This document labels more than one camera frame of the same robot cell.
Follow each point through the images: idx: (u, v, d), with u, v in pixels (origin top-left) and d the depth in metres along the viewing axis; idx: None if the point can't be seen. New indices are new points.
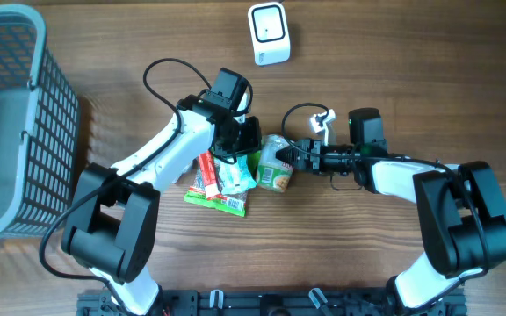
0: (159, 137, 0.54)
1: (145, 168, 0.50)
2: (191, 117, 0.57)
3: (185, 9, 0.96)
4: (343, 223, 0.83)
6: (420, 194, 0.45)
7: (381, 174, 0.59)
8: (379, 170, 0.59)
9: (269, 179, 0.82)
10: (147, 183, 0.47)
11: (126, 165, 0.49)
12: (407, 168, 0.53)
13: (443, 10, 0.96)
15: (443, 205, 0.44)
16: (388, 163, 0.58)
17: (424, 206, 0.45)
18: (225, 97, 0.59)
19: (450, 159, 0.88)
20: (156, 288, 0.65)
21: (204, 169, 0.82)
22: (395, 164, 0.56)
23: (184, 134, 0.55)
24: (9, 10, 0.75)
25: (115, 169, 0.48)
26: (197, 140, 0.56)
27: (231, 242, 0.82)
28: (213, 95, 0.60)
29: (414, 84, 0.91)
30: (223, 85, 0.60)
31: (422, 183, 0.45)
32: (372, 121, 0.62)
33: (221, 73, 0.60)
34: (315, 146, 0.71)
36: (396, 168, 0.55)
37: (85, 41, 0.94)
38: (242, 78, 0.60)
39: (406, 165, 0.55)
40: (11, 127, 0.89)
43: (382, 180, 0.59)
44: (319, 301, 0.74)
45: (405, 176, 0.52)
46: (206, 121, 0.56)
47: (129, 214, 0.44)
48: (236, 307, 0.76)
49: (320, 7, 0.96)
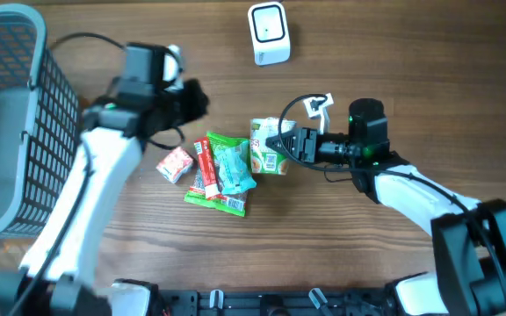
0: (73, 183, 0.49)
1: (59, 247, 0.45)
2: (97, 140, 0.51)
3: (185, 9, 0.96)
4: (343, 223, 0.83)
6: (440, 241, 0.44)
7: (386, 187, 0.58)
8: (381, 181, 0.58)
9: (273, 165, 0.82)
10: (68, 272, 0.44)
11: (38, 262, 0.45)
12: (418, 195, 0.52)
13: (442, 10, 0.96)
15: (464, 252, 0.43)
16: (394, 178, 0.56)
17: (444, 253, 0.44)
18: (143, 82, 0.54)
19: (450, 159, 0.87)
20: (144, 290, 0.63)
21: (204, 168, 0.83)
22: (405, 185, 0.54)
23: (97, 172, 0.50)
24: (8, 10, 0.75)
25: (26, 271, 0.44)
26: (114, 170, 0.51)
27: (231, 242, 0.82)
28: (125, 81, 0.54)
29: (414, 84, 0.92)
30: (138, 67, 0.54)
31: (442, 229, 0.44)
32: (378, 121, 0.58)
33: (132, 49, 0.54)
34: (312, 136, 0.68)
36: (406, 190, 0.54)
37: (86, 40, 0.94)
38: (156, 52, 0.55)
39: (416, 187, 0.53)
40: (10, 127, 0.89)
43: (385, 190, 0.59)
44: (319, 301, 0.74)
45: (416, 204, 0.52)
46: (125, 125, 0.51)
47: (57, 307, 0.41)
48: (236, 307, 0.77)
49: (320, 7, 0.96)
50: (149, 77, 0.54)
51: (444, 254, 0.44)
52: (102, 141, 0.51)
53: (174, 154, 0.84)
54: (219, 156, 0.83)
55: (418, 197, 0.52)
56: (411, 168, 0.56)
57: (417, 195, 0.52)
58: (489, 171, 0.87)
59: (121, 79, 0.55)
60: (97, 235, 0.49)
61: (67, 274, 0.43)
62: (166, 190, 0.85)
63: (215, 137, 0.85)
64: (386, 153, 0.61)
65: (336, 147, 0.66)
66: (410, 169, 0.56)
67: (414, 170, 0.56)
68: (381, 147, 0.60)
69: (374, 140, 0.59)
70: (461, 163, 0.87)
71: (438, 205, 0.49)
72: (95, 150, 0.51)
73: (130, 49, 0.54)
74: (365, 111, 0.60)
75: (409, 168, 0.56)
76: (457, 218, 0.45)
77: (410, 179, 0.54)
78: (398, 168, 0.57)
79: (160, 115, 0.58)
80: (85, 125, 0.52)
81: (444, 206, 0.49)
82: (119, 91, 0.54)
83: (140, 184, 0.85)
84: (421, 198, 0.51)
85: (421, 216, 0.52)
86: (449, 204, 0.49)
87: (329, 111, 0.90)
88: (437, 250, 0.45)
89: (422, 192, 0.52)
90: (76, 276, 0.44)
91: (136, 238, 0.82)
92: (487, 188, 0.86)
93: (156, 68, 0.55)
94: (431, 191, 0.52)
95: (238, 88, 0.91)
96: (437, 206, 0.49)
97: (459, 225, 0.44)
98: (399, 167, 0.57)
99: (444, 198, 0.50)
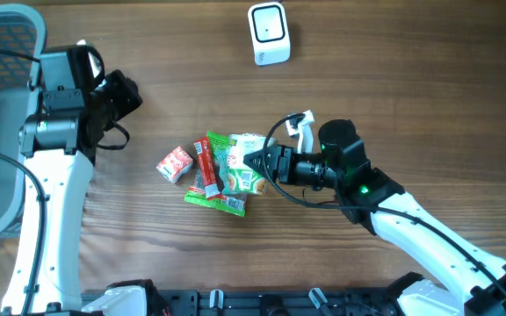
0: (31, 216, 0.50)
1: (38, 283, 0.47)
2: (46, 161, 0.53)
3: (185, 9, 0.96)
4: (343, 223, 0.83)
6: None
7: (382, 226, 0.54)
8: (379, 220, 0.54)
9: (248, 183, 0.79)
10: (51, 305, 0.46)
11: (18, 298, 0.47)
12: (432, 250, 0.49)
13: (442, 10, 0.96)
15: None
16: (396, 221, 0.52)
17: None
18: (70, 89, 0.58)
19: (450, 159, 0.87)
20: (139, 287, 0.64)
21: (204, 168, 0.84)
22: (414, 233, 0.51)
23: (51, 198, 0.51)
24: (8, 10, 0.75)
25: (10, 309, 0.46)
26: (72, 189, 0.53)
27: (231, 242, 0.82)
28: (51, 93, 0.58)
29: (413, 84, 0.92)
30: (54, 72, 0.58)
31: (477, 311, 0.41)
32: (353, 147, 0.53)
33: (42, 58, 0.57)
34: (286, 154, 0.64)
36: (415, 240, 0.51)
37: (86, 40, 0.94)
38: (73, 51, 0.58)
39: (424, 237, 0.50)
40: (10, 127, 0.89)
43: (380, 228, 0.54)
44: (319, 301, 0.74)
45: (428, 257, 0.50)
46: (65, 129, 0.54)
47: None
48: (236, 307, 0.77)
49: (320, 7, 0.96)
50: (75, 82, 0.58)
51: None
52: (48, 165, 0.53)
53: (174, 154, 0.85)
54: (219, 156, 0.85)
55: (435, 254, 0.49)
56: (409, 200, 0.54)
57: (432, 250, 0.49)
58: (489, 171, 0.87)
59: (46, 92, 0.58)
60: (75, 257, 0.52)
61: (51, 307, 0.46)
62: (166, 190, 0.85)
63: (215, 137, 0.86)
64: (369, 178, 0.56)
65: (313, 168, 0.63)
66: (414, 212, 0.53)
67: (416, 211, 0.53)
68: (364, 170, 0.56)
69: (356, 164, 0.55)
70: (461, 163, 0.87)
71: (460, 271, 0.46)
72: (42, 176, 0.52)
73: (42, 59, 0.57)
74: (337, 136, 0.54)
75: (409, 205, 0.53)
76: (487, 294, 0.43)
77: (415, 223, 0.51)
78: (394, 204, 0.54)
79: (97, 114, 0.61)
80: (22, 148, 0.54)
81: (466, 272, 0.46)
82: (50, 106, 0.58)
83: (140, 185, 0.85)
84: (437, 254, 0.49)
85: (438, 272, 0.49)
86: (473, 269, 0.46)
87: (329, 111, 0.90)
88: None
89: (439, 247, 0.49)
90: (61, 305, 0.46)
91: (136, 238, 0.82)
92: (487, 187, 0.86)
93: (79, 72, 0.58)
94: (447, 246, 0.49)
95: (238, 88, 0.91)
96: (461, 271, 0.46)
97: (492, 304, 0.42)
98: (395, 197, 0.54)
99: (463, 257, 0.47)
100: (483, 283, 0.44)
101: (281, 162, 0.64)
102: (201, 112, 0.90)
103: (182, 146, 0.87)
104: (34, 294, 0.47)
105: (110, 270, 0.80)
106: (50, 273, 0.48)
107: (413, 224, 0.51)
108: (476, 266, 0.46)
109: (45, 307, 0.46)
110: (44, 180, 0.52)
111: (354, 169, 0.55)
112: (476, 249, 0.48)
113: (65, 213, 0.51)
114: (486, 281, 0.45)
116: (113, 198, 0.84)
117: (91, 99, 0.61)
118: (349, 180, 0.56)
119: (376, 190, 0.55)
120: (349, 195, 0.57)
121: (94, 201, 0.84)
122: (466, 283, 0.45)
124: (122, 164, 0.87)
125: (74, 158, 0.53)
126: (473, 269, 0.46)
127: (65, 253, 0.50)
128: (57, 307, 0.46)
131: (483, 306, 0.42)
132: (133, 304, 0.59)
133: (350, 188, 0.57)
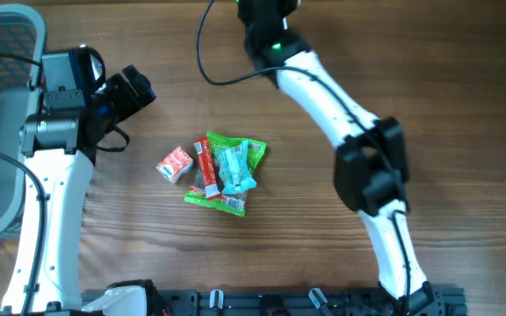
0: (32, 215, 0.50)
1: (38, 282, 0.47)
2: (47, 162, 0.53)
3: (186, 9, 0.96)
4: (343, 224, 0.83)
6: (343, 165, 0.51)
7: (288, 82, 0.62)
8: (286, 76, 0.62)
9: None
10: (51, 305, 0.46)
11: (18, 298, 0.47)
12: (320, 104, 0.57)
13: (441, 11, 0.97)
15: (365, 176, 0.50)
16: (299, 77, 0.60)
17: (344, 172, 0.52)
18: (70, 89, 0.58)
19: (450, 159, 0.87)
20: (138, 286, 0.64)
21: (204, 169, 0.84)
22: (310, 88, 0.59)
23: (51, 197, 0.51)
24: (9, 10, 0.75)
25: (9, 308, 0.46)
26: (73, 189, 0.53)
27: (231, 242, 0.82)
28: (53, 93, 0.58)
29: (413, 84, 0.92)
30: (56, 73, 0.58)
31: (344, 156, 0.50)
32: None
33: (45, 60, 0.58)
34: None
36: (309, 93, 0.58)
37: (85, 40, 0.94)
38: (75, 52, 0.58)
39: (317, 92, 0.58)
40: (10, 126, 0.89)
43: (288, 86, 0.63)
44: (319, 301, 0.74)
45: (314, 107, 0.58)
46: (64, 130, 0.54)
47: None
48: (236, 307, 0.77)
49: (320, 8, 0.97)
50: (76, 82, 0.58)
51: (345, 174, 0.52)
52: (49, 165, 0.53)
53: (174, 154, 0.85)
54: (219, 156, 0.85)
55: (321, 106, 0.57)
56: (310, 60, 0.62)
57: (321, 104, 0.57)
58: (489, 171, 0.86)
59: (46, 92, 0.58)
60: (75, 255, 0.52)
61: (51, 306, 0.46)
62: (166, 190, 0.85)
63: (215, 137, 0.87)
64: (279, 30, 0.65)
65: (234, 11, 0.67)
66: (314, 71, 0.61)
67: (316, 71, 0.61)
68: (277, 25, 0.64)
69: (267, 16, 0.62)
70: (461, 163, 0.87)
71: (340, 122, 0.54)
72: (42, 175, 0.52)
73: (44, 60, 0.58)
74: None
75: (311, 66, 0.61)
76: (353, 140, 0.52)
77: (313, 80, 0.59)
78: (299, 63, 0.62)
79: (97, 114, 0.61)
80: (22, 148, 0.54)
81: (343, 123, 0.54)
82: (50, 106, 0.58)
83: (140, 185, 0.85)
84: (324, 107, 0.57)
85: (325, 124, 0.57)
86: (350, 121, 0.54)
87: None
88: (339, 169, 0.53)
89: (327, 101, 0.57)
90: (61, 305, 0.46)
91: (136, 237, 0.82)
92: (487, 188, 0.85)
93: (79, 73, 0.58)
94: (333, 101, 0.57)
95: (238, 88, 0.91)
96: (340, 122, 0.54)
97: (354, 147, 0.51)
98: (300, 57, 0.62)
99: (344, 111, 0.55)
100: (353, 132, 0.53)
101: (246, 23, 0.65)
102: (201, 112, 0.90)
103: (182, 146, 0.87)
104: (34, 294, 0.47)
105: (110, 269, 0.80)
106: (50, 272, 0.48)
107: (311, 81, 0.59)
108: (352, 120, 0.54)
109: (45, 307, 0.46)
110: (44, 179, 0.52)
111: (266, 21, 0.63)
112: (356, 106, 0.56)
113: (65, 213, 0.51)
114: (357, 132, 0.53)
116: (113, 198, 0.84)
117: (92, 100, 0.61)
118: (262, 32, 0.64)
119: (286, 46, 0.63)
120: (260, 50, 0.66)
121: (94, 201, 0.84)
122: (343, 132, 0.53)
124: (123, 164, 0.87)
125: (74, 157, 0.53)
126: (350, 121, 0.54)
127: (65, 251, 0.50)
128: (57, 307, 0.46)
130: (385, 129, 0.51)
131: (347, 150, 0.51)
132: (133, 305, 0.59)
133: (263, 43, 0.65)
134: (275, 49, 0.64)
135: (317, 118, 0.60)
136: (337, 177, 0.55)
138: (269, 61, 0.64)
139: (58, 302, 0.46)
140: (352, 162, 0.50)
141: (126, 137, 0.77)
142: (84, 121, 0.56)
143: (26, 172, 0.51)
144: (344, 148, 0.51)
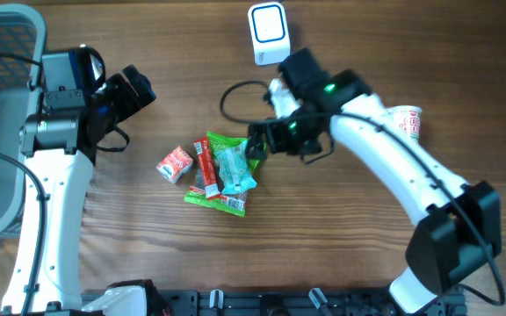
0: (32, 215, 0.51)
1: (38, 282, 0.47)
2: (47, 164, 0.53)
3: (186, 9, 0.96)
4: (342, 224, 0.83)
6: (429, 244, 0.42)
7: (344, 132, 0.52)
8: (342, 124, 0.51)
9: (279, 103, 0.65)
10: (50, 305, 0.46)
11: (19, 298, 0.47)
12: (393, 163, 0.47)
13: (441, 10, 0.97)
15: (451, 259, 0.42)
16: (359, 127, 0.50)
17: (426, 247, 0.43)
18: (70, 89, 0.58)
19: (450, 159, 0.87)
20: (138, 286, 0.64)
21: (204, 169, 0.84)
22: (373, 141, 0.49)
23: (51, 197, 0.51)
24: (8, 10, 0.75)
25: (10, 305, 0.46)
26: (73, 190, 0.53)
27: (231, 242, 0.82)
28: (52, 93, 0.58)
29: (412, 84, 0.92)
30: (56, 72, 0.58)
31: (431, 233, 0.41)
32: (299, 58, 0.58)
33: (45, 60, 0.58)
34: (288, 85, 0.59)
36: (375, 147, 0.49)
37: (85, 40, 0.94)
38: (75, 52, 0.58)
39: (386, 146, 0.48)
40: (10, 127, 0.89)
43: (343, 133, 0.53)
44: (319, 301, 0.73)
45: (379, 164, 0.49)
46: (63, 131, 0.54)
47: None
48: (236, 307, 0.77)
49: (320, 7, 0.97)
50: (75, 82, 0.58)
51: (424, 247, 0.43)
52: (49, 165, 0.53)
53: (174, 154, 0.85)
54: (219, 156, 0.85)
55: (390, 162, 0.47)
56: (376, 109, 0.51)
57: (390, 160, 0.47)
58: (489, 170, 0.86)
59: (46, 92, 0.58)
60: (75, 256, 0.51)
61: (51, 306, 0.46)
62: (166, 190, 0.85)
63: (215, 137, 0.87)
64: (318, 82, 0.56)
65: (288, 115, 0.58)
66: (379, 118, 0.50)
67: (382, 118, 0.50)
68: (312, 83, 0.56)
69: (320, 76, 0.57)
70: (461, 163, 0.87)
71: (419, 186, 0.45)
72: (42, 175, 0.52)
73: (44, 60, 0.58)
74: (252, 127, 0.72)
75: (375, 112, 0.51)
76: (438, 211, 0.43)
77: (379, 130, 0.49)
78: (358, 109, 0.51)
79: (97, 115, 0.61)
80: (22, 148, 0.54)
81: (425, 190, 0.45)
82: (51, 106, 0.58)
83: (140, 185, 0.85)
84: (394, 164, 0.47)
85: (393, 184, 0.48)
86: (432, 186, 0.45)
87: None
88: (416, 238, 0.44)
89: (403, 160, 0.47)
90: (61, 305, 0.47)
91: (137, 238, 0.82)
92: None
93: (79, 73, 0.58)
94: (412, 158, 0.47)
95: (238, 88, 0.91)
96: (420, 187, 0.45)
97: (444, 222, 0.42)
98: (361, 100, 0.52)
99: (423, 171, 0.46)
100: (439, 202, 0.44)
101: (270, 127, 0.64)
102: (201, 112, 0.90)
103: (182, 146, 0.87)
104: (34, 294, 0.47)
105: (110, 269, 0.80)
106: (50, 272, 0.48)
107: (377, 131, 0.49)
108: (436, 184, 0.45)
109: (45, 307, 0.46)
110: (44, 179, 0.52)
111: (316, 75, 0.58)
112: (437, 165, 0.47)
113: (65, 213, 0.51)
114: (442, 198, 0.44)
116: (113, 198, 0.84)
117: (92, 100, 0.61)
118: (310, 86, 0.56)
119: (341, 84, 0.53)
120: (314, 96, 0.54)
121: (94, 201, 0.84)
122: (423, 199, 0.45)
124: (123, 164, 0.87)
125: (74, 157, 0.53)
126: (433, 186, 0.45)
127: (64, 252, 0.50)
128: (57, 307, 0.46)
130: (479, 197, 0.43)
131: (433, 226, 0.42)
132: (133, 306, 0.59)
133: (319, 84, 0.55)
134: (328, 89, 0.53)
135: (376, 168, 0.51)
136: (421, 250, 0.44)
138: (319, 101, 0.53)
139: (58, 302, 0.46)
140: (440, 242, 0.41)
141: (126, 136, 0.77)
142: (84, 121, 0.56)
143: (28, 172, 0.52)
144: (430, 223, 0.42)
